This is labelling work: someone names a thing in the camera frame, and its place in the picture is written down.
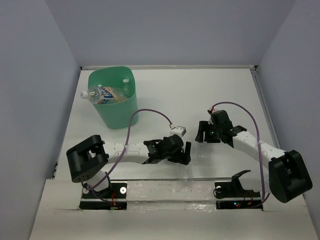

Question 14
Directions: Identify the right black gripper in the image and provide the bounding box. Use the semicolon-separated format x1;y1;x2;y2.
194;120;222;143

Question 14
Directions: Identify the clear crushed bottle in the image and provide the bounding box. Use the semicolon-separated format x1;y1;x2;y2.
182;163;194;183

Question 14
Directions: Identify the clear bottle blue label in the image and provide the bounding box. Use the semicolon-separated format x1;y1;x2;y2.
122;79;131;99

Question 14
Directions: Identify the clear bottle blue-orange label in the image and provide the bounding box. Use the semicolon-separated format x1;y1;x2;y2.
80;85;128;105

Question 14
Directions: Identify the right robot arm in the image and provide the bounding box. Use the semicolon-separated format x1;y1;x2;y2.
195;110;313;203

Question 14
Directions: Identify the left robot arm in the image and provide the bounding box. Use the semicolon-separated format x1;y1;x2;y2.
66;134;192;198

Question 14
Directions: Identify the green plastic bin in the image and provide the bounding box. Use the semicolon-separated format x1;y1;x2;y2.
87;66;138;129

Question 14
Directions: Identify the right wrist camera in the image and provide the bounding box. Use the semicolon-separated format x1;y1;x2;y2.
207;107;217;125

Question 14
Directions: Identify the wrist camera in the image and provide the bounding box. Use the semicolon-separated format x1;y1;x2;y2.
170;126;187;138
207;107;217;125

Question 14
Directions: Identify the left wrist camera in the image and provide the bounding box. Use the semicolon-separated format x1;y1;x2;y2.
170;126;187;138

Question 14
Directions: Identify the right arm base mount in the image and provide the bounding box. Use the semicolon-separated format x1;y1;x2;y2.
212;170;263;210

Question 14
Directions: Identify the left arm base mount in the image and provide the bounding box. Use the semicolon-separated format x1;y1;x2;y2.
79;181;128;211

